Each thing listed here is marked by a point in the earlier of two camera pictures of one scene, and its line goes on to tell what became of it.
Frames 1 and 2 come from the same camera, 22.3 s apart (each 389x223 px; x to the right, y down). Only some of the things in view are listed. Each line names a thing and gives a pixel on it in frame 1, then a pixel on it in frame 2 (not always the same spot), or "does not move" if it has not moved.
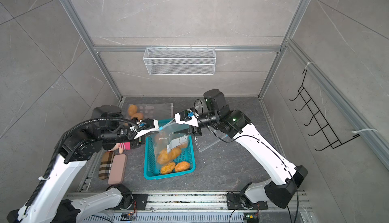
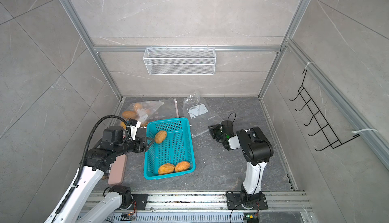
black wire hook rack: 331,137 does not move
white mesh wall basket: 162,61 does not move
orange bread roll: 163,156 to 129,114
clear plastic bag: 169,142 to 142,112
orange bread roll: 161,139 to 138,106
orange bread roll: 167,168 does not move
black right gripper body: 198,131 to 219,133
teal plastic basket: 152,168 does not move
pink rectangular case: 117,169 does not move
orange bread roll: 182,166 does not move
